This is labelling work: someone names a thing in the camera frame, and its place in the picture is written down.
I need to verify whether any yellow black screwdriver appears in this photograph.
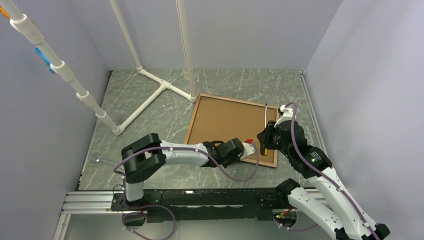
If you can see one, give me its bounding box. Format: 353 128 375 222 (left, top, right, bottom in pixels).
260 103 268 156

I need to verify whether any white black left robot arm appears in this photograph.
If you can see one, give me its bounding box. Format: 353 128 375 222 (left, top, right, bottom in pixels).
121 133 255 210

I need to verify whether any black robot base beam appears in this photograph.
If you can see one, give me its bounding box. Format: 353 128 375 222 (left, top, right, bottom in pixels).
110 188 291 223

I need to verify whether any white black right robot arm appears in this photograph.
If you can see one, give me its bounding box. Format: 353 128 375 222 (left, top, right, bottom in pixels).
257 120 391 240

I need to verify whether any white PVC pipe stand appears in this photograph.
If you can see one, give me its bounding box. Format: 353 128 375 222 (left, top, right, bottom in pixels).
0 0 197 139

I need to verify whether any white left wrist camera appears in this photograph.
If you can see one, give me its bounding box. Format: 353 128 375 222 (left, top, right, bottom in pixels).
240 142 256 160

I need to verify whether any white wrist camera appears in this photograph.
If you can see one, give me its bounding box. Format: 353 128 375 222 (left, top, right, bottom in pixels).
240 142 256 160
274 105 297 127

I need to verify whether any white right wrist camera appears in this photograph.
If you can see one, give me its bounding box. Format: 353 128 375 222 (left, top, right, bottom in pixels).
274 105 297 127

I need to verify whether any aluminium table edge rail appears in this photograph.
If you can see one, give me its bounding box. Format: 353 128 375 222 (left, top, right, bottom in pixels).
297 70 329 156

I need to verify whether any aluminium front rail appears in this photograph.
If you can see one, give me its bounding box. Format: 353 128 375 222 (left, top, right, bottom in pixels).
53 191 113 240

